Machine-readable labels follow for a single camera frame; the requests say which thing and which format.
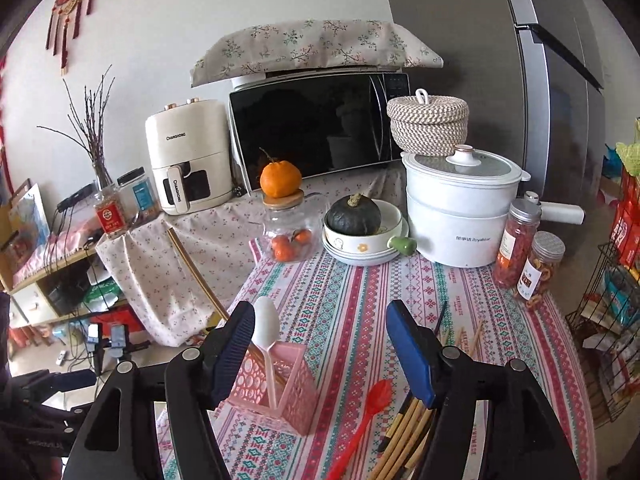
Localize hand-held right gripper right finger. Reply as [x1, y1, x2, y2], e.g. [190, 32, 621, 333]
[385, 299, 583, 480]

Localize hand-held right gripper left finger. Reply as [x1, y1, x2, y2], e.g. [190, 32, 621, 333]
[62, 301, 257, 480]

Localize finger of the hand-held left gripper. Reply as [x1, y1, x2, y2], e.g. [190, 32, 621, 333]
[15, 371, 97, 402]

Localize dark wooden chopstick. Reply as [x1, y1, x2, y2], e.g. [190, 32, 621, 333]
[372, 402, 421, 480]
[407, 410, 437, 478]
[377, 397, 412, 456]
[392, 407, 430, 480]

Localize pink utensil basket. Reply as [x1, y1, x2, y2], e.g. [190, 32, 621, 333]
[222, 342, 321, 436]

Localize white plastic spoon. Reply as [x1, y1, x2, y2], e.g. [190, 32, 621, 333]
[251, 296, 281, 408]

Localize phone on tripod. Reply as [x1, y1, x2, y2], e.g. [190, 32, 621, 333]
[87, 322, 132, 362]

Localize striped patterned tablecloth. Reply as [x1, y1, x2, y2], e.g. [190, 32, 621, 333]
[155, 237, 598, 480]

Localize red plastic spoon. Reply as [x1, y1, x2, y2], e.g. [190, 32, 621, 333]
[325, 379, 394, 480]

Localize golden chopstick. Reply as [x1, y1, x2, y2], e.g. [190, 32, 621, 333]
[166, 227, 288, 391]

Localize low wooden cabinet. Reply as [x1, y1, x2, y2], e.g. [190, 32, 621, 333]
[0, 240, 131, 323]

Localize white plate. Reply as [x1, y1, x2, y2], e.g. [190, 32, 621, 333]
[322, 242, 401, 267]

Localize small floral tablecloth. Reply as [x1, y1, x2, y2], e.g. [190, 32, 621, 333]
[95, 167, 408, 348]

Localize green pumpkin in bowl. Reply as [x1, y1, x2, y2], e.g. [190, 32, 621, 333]
[322, 200, 417, 261]

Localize white electric pot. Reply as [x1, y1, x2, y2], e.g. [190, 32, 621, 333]
[401, 144, 586, 268]

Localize glass jar with wooden lid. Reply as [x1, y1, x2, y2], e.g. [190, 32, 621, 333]
[262, 190, 313, 263]

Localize dark green squash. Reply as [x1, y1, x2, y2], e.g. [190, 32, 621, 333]
[325, 193, 383, 237]

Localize tall jar of red snacks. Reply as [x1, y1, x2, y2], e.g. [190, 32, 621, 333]
[492, 198, 543, 290]

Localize short jar of dried slices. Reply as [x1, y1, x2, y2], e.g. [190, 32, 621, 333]
[512, 231, 566, 311]

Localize red label nut jar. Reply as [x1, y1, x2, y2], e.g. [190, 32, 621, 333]
[92, 187, 126, 240]

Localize large orange with stem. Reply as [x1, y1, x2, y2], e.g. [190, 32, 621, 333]
[259, 147, 303, 199]

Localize blue label plastic jar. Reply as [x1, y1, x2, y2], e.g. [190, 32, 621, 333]
[116, 167, 160, 226]

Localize cream air fryer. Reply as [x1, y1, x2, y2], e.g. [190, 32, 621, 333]
[145, 97, 236, 216]

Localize woven lidded basket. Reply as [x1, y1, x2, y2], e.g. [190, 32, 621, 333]
[386, 88, 471, 157]

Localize black microwave oven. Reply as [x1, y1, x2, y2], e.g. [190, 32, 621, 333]
[229, 71, 413, 196]

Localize red snack packets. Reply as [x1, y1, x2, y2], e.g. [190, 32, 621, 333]
[612, 200, 640, 267]

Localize dry branches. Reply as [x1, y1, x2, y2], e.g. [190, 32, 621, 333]
[37, 65, 116, 181]

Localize napa cabbage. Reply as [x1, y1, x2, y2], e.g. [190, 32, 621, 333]
[615, 141, 640, 177]

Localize floral cloth cover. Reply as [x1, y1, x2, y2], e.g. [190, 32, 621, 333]
[190, 19, 444, 90]

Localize grey refrigerator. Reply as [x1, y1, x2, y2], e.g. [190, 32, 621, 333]
[377, 0, 608, 211]

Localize picture frame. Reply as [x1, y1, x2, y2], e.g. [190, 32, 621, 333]
[7, 182, 51, 261]

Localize black wire rack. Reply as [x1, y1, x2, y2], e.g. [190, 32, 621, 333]
[565, 160, 640, 428]

